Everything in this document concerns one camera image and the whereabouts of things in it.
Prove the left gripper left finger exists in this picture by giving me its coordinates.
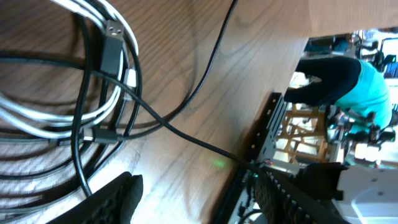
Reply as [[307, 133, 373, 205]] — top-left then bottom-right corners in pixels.
[[49, 172, 144, 224]]

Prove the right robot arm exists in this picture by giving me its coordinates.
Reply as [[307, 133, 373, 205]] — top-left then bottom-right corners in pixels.
[[294, 162, 397, 223]]

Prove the white usb cable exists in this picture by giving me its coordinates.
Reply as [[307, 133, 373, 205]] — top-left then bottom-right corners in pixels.
[[0, 0, 140, 139]]

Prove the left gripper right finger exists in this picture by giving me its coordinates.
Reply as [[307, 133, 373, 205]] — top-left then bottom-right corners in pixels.
[[255, 166, 347, 224]]

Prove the black usb cable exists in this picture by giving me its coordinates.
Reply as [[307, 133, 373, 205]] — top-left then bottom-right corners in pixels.
[[0, 0, 268, 175]]

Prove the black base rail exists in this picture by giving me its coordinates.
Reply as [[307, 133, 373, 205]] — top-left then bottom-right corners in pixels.
[[210, 92, 286, 223]]

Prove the person in teal shirt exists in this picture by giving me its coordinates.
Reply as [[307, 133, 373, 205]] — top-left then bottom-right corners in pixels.
[[284, 57, 397, 129]]

